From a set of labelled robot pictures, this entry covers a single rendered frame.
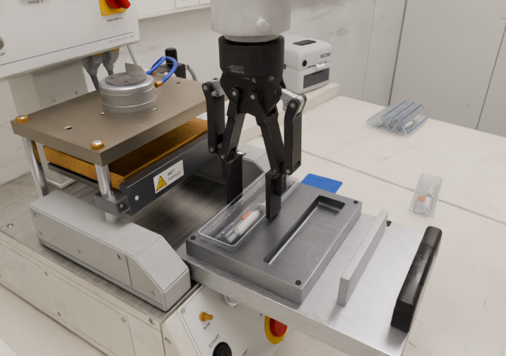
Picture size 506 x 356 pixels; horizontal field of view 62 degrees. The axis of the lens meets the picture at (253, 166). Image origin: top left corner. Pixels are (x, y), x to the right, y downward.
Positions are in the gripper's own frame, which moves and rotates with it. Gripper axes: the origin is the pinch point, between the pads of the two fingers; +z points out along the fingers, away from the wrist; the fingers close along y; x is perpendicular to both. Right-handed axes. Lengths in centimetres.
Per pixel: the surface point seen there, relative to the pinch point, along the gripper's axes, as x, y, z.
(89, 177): -10.2, -20.7, -0.8
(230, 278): -10.7, 3.1, 6.0
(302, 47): 98, -39, 7
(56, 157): -10.1, -27.3, -2.1
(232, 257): -9.8, 2.9, 3.5
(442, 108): 248, -5, 75
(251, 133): 61, -38, 25
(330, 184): 50, -7, 28
